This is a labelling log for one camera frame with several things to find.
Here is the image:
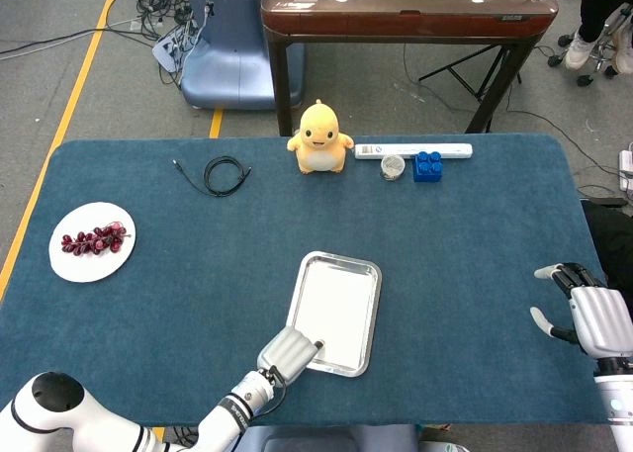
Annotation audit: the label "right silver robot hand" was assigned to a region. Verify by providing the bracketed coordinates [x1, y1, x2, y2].
[529, 262, 633, 359]

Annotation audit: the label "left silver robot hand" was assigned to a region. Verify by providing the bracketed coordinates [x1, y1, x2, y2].
[256, 326, 326, 388]

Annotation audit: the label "silver metal tray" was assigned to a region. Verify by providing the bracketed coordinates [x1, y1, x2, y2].
[286, 251, 383, 378]

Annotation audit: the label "black fabric object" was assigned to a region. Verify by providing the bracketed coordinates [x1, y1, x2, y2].
[581, 199, 633, 295]

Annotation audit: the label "blue grey robot torso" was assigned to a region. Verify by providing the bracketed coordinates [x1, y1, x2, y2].
[236, 424, 421, 452]

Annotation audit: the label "white power strip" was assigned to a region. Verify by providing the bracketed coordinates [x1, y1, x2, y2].
[617, 149, 633, 191]
[354, 142, 474, 161]

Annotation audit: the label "yellow plush dinosaur toy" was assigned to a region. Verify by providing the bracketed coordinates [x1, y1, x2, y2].
[286, 99, 355, 175]

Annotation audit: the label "white round plate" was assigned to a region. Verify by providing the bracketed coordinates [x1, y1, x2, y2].
[47, 202, 137, 284]

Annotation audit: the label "small clear jar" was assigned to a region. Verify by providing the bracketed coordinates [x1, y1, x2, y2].
[379, 154, 407, 181]

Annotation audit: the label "blue building block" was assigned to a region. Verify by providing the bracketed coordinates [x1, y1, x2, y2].
[412, 150, 445, 184]

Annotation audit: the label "red grape bunch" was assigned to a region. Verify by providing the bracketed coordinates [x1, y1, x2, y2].
[60, 221, 133, 256]

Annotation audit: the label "office chair with castors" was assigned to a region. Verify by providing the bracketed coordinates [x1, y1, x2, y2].
[547, 1, 633, 87]

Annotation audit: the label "blue grey machine base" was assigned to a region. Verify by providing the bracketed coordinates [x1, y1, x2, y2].
[180, 0, 306, 111]

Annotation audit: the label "person in black clothes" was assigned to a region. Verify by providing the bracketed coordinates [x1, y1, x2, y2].
[564, 0, 633, 75]

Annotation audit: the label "brown mahjong table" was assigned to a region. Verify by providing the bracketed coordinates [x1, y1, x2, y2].
[260, 0, 560, 136]

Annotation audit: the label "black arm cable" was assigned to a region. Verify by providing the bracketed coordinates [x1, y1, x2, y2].
[255, 370, 289, 417]

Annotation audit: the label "black coiled cable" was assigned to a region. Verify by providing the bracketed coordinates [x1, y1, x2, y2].
[172, 155, 252, 198]

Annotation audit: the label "tangled floor cables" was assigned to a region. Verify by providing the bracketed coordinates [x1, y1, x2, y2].
[136, 0, 209, 85]

